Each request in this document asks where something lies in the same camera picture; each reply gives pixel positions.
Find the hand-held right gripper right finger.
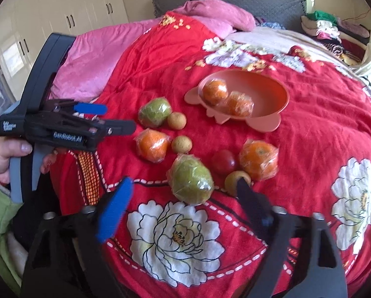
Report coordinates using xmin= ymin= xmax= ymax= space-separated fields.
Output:
xmin=235 ymin=177 xmax=349 ymax=298

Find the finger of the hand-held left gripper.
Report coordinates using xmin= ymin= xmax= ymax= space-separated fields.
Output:
xmin=48 ymin=99 xmax=108 ymax=116
xmin=62 ymin=115 xmax=137 ymax=138

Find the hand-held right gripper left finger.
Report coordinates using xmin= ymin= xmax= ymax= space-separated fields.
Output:
xmin=20 ymin=176 xmax=135 ymax=298

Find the small brown round fruit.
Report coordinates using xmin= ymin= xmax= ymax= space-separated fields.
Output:
xmin=167 ymin=112 xmax=187 ymax=130
xmin=171 ymin=136 xmax=192 ymax=154
xmin=224 ymin=171 xmax=252 ymax=197

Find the orange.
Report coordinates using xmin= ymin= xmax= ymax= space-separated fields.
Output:
xmin=134 ymin=128 xmax=170 ymax=163
xmin=238 ymin=140 xmax=280 ymax=181
xmin=202 ymin=79 xmax=229 ymax=106
xmin=224 ymin=91 xmax=254 ymax=118

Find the green citrus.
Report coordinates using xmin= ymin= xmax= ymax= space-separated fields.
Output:
xmin=167 ymin=154 xmax=215 ymax=205
xmin=138 ymin=97 xmax=173 ymax=128

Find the pink plastic bowl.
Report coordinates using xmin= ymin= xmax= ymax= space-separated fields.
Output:
xmin=184 ymin=70 xmax=291 ymax=132

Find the person's left hand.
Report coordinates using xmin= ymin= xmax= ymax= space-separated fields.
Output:
xmin=0 ymin=137 xmax=34 ymax=184

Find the red tomato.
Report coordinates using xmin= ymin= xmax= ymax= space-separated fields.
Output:
xmin=211 ymin=149 xmax=239 ymax=175

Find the pink blanket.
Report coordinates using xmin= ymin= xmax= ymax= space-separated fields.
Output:
xmin=49 ymin=17 xmax=236 ymax=103

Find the red floral blanket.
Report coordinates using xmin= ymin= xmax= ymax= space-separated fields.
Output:
xmin=49 ymin=11 xmax=371 ymax=298

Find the cream wardrobe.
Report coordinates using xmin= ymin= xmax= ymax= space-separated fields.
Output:
xmin=0 ymin=0 xmax=130 ymax=100

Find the pink pillow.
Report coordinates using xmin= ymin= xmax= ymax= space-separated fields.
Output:
xmin=173 ymin=0 xmax=256 ymax=32

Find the beige blanket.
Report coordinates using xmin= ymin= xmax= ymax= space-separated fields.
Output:
xmin=226 ymin=26 xmax=332 ymax=57

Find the pile of folded clothes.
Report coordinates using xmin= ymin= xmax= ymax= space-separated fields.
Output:
xmin=300 ymin=11 xmax=371 ymax=66

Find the grey headboard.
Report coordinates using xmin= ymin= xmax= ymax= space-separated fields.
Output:
xmin=151 ymin=0 xmax=307 ymax=30

